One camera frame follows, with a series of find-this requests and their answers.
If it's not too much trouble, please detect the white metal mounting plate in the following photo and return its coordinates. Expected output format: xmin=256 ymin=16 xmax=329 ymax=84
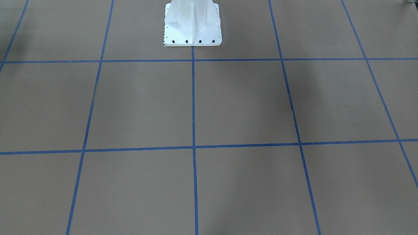
xmin=163 ymin=0 xmax=222 ymax=47

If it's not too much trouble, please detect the brown paper table mat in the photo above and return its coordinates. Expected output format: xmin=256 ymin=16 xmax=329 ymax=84
xmin=1 ymin=0 xmax=417 ymax=235

